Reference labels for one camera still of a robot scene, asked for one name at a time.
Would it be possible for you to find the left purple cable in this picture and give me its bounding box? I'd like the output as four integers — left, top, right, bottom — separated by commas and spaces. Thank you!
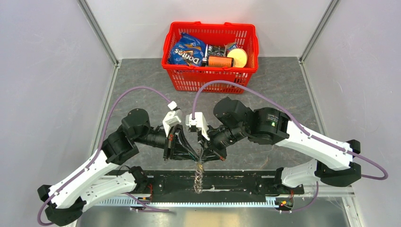
37, 87, 173, 226

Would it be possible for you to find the right aluminium frame post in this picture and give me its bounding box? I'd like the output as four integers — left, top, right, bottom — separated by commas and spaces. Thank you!
298, 0, 340, 64

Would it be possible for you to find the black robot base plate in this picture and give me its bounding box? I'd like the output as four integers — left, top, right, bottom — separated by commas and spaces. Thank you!
129, 170, 305, 202

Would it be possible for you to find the dark printed snack packet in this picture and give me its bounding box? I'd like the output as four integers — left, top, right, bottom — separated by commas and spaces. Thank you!
205, 44, 226, 58

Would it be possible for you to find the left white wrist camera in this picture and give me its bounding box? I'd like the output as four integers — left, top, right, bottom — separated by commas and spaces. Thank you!
162, 101, 183, 136

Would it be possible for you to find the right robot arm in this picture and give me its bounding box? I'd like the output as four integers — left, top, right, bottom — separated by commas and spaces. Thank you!
188, 97, 362, 193

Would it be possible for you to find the blue Doritos chip bag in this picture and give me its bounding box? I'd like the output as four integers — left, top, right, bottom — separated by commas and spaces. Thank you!
167, 33, 206, 67

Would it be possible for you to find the round yellow lid container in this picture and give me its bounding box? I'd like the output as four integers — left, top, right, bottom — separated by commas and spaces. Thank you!
227, 48, 248, 68

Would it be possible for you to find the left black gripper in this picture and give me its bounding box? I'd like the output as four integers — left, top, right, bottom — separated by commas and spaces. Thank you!
135, 123, 199, 162

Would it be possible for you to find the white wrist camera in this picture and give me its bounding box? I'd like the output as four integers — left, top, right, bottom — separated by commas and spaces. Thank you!
185, 112, 210, 141
162, 101, 183, 136

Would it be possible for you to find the slotted metal cable duct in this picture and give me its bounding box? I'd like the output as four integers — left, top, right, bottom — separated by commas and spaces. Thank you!
96, 195, 289, 209

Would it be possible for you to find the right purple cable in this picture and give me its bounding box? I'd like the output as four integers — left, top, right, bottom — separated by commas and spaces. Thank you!
192, 80, 389, 214

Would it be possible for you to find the aluminium frame post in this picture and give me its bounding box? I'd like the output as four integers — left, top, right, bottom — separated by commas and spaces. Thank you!
77, 0, 120, 66
298, 0, 340, 64

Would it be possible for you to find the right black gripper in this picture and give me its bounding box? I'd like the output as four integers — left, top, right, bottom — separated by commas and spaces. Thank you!
198, 123, 248, 163

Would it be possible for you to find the purple cable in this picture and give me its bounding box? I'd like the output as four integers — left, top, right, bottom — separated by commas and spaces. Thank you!
37, 87, 173, 226
192, 80, 389, 214

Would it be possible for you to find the orange can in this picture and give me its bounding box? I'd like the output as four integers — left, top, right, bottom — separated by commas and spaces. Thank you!
206, 55, 234, 68

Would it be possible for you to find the left aluminium frame post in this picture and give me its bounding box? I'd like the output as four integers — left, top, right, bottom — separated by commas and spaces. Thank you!
77, 0, 120, 66

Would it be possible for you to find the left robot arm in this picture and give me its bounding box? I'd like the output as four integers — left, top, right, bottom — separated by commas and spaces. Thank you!
37, 108, 206, 227

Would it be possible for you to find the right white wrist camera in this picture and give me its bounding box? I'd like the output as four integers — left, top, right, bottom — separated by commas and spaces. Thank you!
185, 112, 210, 141

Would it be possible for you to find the red plastic shopping basket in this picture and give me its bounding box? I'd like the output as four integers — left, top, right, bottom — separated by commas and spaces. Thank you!
161, 21, 260, 94

